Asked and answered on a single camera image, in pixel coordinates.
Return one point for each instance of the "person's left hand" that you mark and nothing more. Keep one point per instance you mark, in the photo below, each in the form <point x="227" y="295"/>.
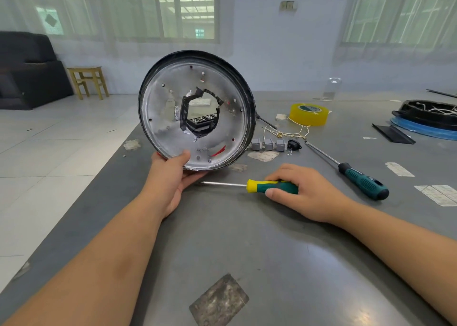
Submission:
<point x="165" y="186"/>

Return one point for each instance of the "person's right hand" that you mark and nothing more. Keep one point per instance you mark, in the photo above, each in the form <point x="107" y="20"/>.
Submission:
<point x="314" y="194"/>

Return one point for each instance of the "small black plug connector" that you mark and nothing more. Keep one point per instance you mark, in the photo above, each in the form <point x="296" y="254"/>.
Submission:
<point x="293" y="145"/>

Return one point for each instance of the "small grey rocker switch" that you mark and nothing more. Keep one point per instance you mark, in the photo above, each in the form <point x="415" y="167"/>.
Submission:
<point x="268" y="145"/>
<point x="256" y="145"/>
<point x="280" y="146"/>

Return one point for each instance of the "red round appliance base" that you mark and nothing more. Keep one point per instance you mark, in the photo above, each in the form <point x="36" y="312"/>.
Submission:
<point x="161" y="122"/>

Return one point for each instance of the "person's right forearm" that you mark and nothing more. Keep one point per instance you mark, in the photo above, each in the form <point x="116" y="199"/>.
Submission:
<point x="407" y="251"/>

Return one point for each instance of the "person's left forearm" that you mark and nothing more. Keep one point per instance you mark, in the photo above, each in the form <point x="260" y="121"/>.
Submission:
<point x="78" y="272"/>

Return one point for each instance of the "black round appliance part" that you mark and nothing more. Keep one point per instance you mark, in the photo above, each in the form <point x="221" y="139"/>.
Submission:
<point x="421" y="114"/>

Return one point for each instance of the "crumpled white tape piece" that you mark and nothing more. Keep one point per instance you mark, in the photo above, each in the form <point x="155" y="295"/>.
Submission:
<point x="263" y="156"/>

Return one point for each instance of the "black remote control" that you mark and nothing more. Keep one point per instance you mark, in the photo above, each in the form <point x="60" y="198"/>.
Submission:
<point x="201" y="121"/>

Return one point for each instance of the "yellow tape roll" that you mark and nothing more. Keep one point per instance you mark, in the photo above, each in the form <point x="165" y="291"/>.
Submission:
<point x="298" y="120"/>

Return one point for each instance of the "narrow white tape strip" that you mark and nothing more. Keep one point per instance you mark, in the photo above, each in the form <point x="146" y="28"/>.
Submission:
<point x="399" y="169"/>

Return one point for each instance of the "black flat plate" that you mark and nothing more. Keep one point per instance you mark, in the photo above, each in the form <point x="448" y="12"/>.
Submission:
<point x="393" y="134"/>

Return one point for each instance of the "wide white tape strips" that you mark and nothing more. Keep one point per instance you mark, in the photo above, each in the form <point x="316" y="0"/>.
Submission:
<point x="437" y="195"/>

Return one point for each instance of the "small wooden stool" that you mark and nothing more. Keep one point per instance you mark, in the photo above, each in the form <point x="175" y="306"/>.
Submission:
<point x="87" y="71"/>

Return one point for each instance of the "thin black rod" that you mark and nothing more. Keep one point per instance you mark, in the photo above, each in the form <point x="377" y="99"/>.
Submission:
<point x="443" y="93"/>

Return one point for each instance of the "sheer white curtain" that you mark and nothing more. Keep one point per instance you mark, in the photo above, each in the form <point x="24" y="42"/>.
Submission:
<point x="21" y="8"/>
<point x="396" y="52"/>

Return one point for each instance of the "black armchair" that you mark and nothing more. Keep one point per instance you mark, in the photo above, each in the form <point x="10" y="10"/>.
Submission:
<point x="28" y="72"/>

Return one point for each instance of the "large barred window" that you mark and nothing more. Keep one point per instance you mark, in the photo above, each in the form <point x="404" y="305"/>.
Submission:
<point x="400" y="9"/>
<point x="132" y="9"/>

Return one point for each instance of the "white wall box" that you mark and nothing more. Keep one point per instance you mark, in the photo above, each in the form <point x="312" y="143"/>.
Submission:
<point x="288" y="5"/>

